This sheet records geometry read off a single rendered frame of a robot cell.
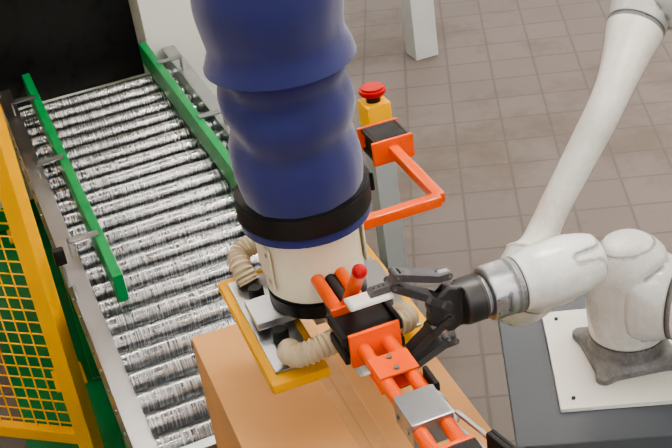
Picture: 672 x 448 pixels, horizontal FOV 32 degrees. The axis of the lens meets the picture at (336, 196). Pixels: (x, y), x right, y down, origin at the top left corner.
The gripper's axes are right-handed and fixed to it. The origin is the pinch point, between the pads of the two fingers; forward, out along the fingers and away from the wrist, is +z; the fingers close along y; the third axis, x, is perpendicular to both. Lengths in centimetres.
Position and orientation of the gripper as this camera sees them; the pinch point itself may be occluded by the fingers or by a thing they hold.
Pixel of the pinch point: (361, 335)
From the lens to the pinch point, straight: 179.9
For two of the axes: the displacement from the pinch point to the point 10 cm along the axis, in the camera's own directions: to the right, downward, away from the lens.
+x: -3.5, -4.3, 8.3
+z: -9.3, 2.8, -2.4
